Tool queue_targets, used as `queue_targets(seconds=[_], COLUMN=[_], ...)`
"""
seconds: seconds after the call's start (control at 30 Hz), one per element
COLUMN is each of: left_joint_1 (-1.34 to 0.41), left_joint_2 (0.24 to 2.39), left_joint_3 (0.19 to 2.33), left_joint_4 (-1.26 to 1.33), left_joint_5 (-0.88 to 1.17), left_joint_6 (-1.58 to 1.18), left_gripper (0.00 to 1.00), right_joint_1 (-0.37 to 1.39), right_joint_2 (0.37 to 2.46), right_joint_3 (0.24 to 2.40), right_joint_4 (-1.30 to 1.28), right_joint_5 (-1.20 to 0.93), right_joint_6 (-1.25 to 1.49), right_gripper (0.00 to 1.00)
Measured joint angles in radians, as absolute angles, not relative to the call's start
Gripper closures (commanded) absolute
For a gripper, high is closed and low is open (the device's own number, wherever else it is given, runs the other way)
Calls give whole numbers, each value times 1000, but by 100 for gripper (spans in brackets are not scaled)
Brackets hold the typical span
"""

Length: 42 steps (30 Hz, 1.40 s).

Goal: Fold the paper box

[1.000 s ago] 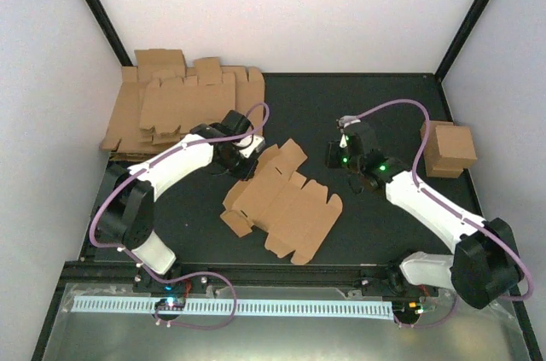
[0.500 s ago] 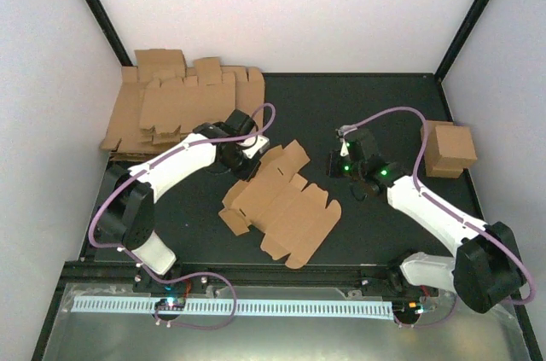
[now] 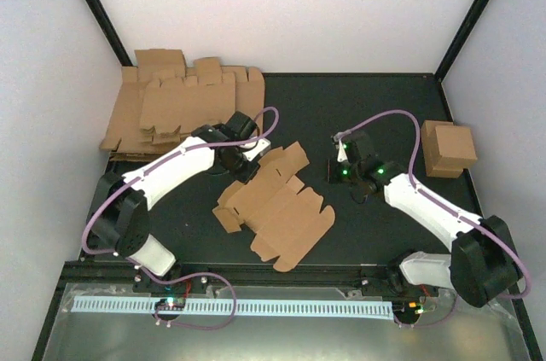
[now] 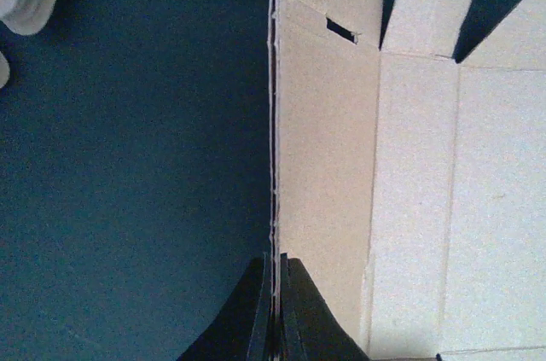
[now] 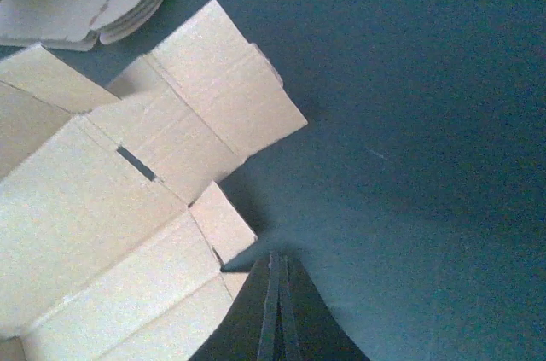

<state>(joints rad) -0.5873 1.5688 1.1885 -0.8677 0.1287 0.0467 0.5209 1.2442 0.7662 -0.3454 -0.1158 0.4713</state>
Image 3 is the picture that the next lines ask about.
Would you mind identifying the cardboard box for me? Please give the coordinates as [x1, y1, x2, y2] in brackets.
[421, 120, 463, 178]
[212, 142, 335, 272]
[432, 125, 478, 169]

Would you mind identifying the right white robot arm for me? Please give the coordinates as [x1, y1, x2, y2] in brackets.
[327, 132, 524, 307]

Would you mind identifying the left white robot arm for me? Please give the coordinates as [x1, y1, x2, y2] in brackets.
[82, 112, 270, 292]

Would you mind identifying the stack of flat cardboard blanks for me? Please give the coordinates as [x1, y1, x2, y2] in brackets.
[100, 49, 265, 161]

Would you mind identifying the right controller circuit board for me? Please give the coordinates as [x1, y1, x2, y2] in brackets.
[392, 298, 434, 317]

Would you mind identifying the controller circuit board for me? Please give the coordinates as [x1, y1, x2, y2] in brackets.
[154, 296, 186, 312]
[392, 298, 434, 317]

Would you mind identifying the left controller circuit board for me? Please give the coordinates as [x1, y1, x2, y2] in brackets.
[154, 296, 186, 312]

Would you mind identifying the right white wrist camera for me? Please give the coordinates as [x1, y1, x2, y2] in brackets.
[332, 131, 348, 163]

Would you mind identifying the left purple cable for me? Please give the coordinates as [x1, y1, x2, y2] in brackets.
[81, 105, 281, 331]

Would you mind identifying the purple cable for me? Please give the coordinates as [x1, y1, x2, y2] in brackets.
[81, 105, 281, 331]
[334, 109, 533, 330]

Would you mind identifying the right black frame post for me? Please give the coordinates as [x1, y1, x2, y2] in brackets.
[434, 0, 490, 82]

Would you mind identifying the black frame post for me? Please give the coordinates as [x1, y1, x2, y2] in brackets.
[434, 0, 490, 82]
[85, 0, 133, 67]

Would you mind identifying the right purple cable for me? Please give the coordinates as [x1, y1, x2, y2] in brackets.
[334, 109, 533, 330]

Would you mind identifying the light blue slotted cable duct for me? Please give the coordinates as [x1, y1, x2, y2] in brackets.
[70, 296, 394, 321]

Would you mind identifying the left black frame post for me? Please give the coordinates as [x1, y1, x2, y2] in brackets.
[85, 0, 133, 67]

